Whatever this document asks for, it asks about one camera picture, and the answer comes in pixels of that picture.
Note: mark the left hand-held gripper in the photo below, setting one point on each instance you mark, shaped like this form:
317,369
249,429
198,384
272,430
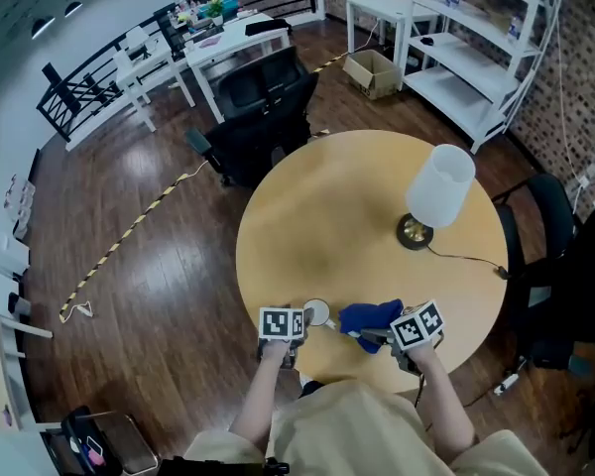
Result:
277,322

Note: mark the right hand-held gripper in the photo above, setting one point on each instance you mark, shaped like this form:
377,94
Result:
416,327

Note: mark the white cup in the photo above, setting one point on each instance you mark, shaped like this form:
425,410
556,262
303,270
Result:
317,311

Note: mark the blue cloth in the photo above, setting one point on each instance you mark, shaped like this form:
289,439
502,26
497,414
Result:
372,315

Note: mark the person's right forearm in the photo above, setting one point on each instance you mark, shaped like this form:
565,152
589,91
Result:
446,404

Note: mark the person's left forearm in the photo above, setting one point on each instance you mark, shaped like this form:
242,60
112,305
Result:
260,404

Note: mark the small purple-grey object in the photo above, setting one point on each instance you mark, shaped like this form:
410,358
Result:
6,417

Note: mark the person's white shoe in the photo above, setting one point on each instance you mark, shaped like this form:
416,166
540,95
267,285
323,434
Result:
307,382

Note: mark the person's beige clothing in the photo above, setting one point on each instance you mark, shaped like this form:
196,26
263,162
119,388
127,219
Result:
352,434

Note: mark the round wooden table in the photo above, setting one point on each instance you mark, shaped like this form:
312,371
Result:
337,206

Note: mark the white power strip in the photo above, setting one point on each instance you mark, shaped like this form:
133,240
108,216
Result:
507,384
82,310

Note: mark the white shade table lamp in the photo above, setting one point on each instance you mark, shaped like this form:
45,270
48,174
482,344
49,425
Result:
439,186

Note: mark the black waist pack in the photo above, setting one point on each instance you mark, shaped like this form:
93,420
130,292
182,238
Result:
218,466

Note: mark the long yellow-black floor tape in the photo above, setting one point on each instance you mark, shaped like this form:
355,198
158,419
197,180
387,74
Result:
124,238

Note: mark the black mesh office chair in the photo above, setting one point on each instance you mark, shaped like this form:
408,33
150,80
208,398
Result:
575,290
263,117

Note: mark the dark armchair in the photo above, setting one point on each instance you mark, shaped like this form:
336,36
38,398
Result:
550,216

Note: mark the open cardboard box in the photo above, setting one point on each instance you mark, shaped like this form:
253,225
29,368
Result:
372,75

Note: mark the short yellow-black floor tape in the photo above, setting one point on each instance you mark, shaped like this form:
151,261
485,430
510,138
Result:
329,62

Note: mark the small white container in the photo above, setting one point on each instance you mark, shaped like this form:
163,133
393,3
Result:
74,445

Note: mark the long white desk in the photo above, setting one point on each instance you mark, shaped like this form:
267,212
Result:
228,42

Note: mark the pink flat item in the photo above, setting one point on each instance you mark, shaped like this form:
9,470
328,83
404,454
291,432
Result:
209,42

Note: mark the white shelf unit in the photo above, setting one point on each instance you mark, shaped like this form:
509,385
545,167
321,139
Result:
456,52

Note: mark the black bag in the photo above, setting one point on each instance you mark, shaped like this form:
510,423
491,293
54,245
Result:
268,27

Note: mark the small white desk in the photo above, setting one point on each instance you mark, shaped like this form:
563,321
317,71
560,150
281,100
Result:
144,72

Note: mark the black computer mouse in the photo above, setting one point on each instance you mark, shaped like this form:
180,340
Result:
427,41

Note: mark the yellow flower potted plant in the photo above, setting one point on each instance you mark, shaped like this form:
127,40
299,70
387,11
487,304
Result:
215,10

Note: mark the black metal railing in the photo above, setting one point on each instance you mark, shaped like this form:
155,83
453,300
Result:
79,92

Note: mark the blue box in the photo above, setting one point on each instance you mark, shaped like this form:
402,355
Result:
230,5

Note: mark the white desktop device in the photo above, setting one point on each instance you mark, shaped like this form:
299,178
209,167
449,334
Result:
138,42

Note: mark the black pendant lamp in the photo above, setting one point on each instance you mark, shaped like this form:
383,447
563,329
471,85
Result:
73,9
42,28

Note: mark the white wall socket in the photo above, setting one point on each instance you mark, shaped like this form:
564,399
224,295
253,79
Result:
589,176

